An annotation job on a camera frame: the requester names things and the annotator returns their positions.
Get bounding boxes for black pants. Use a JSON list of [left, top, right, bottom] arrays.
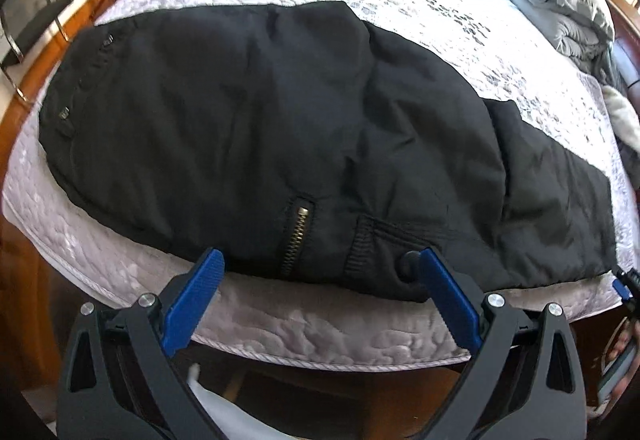
[[39, 2, 616, 303]]

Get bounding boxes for black mesh metal chair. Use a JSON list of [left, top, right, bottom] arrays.
[[1, 0, 73, 104]]

